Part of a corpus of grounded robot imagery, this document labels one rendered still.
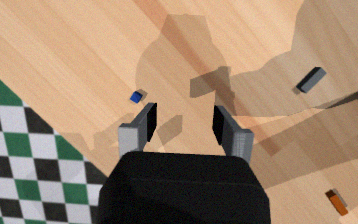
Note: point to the small blue cube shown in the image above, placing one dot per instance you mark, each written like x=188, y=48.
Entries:
x=136, y=97

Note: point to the orange rod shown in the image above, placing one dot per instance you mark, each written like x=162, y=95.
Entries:
x=336, y=202

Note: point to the grey rectangular block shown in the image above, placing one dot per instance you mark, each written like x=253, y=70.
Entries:
x=311, y=79

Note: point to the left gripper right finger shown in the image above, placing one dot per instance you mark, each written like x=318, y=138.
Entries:
x=235, y=141

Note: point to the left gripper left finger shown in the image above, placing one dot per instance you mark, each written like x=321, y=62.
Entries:
x=134, y=136

